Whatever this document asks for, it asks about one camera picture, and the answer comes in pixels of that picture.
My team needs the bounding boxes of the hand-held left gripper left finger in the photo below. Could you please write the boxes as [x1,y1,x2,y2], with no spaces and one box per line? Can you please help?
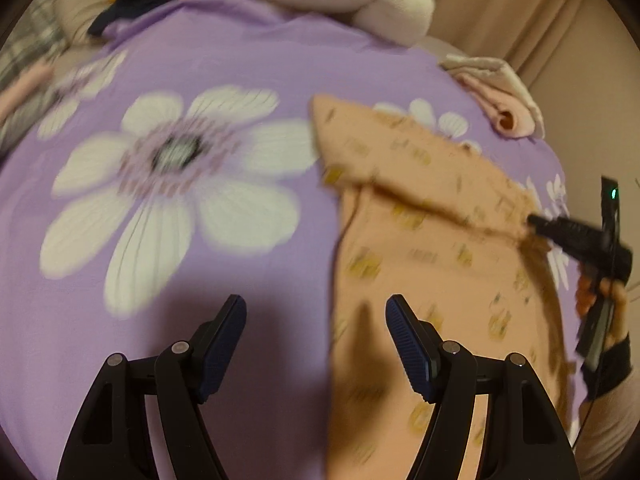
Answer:
[56,294,247,480]

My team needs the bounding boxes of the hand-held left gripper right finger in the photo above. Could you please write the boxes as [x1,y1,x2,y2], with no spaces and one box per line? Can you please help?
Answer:
[385,294,582,480]

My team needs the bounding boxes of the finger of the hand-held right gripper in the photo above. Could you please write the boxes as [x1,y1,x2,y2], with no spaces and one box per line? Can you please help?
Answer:
[527,214,605,267]

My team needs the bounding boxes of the peach printed baby garment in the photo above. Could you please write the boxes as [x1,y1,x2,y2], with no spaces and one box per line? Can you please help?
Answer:
[310,94,575,480]

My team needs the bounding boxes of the person's right forearm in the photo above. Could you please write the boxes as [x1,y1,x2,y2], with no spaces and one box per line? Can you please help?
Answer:
[574,334,640,480]

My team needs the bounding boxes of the person's right hand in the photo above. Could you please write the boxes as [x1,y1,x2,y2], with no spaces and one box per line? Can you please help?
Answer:
[575,277,630,347]

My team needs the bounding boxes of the purple floral bedsheet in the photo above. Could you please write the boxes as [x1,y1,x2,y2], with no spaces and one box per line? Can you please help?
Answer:
[0,0,581,480]

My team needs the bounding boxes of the folded pink and cream clothing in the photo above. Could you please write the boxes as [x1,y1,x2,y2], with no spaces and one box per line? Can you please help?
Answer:
[440,54,546,139]

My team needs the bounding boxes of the beige curtain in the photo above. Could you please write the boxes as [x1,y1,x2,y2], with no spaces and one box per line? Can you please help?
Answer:
[424,0,640,177]

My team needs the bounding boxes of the pale pink cloth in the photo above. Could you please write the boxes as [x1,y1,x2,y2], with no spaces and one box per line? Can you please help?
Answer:
[0,62,55,127]

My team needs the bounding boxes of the grey plaid pillow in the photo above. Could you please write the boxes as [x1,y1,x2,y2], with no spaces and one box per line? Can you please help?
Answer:
[0,7,68,92]

